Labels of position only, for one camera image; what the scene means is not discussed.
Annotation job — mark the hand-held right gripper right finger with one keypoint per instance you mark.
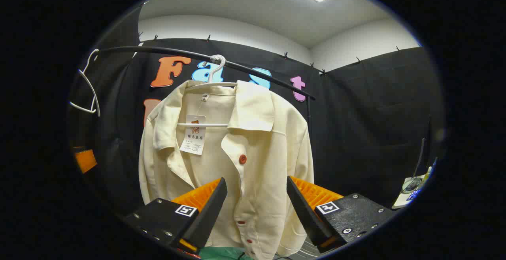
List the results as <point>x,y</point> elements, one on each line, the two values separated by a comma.
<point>306,212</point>

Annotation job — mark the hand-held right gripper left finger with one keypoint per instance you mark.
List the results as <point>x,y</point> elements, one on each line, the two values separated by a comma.
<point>205,216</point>

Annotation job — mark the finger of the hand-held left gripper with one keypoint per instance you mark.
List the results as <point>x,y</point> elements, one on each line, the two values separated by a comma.
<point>85,161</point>

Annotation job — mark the green laundry hamper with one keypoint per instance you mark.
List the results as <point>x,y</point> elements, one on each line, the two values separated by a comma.
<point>221,253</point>

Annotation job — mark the cream button jacket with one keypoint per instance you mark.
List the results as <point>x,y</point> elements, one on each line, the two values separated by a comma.
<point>269,165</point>

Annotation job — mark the white clothes hanger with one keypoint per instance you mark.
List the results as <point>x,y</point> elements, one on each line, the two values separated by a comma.
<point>209,125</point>
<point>83,108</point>

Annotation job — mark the small white device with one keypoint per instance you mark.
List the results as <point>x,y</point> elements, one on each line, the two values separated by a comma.
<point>409,191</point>

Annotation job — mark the black backdrop cloth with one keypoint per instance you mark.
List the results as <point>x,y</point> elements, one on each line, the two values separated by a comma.
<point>355,113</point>

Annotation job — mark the black clothes rail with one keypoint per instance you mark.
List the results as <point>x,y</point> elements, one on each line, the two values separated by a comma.
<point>269,80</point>

